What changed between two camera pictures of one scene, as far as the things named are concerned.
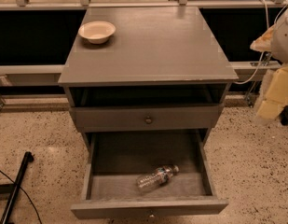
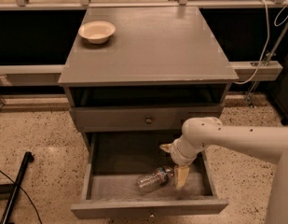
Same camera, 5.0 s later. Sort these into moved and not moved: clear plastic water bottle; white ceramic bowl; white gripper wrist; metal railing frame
Moved: white gripper wrist
Not moved: clear plastic water bottle; white ceramic bowl; metal railing frame
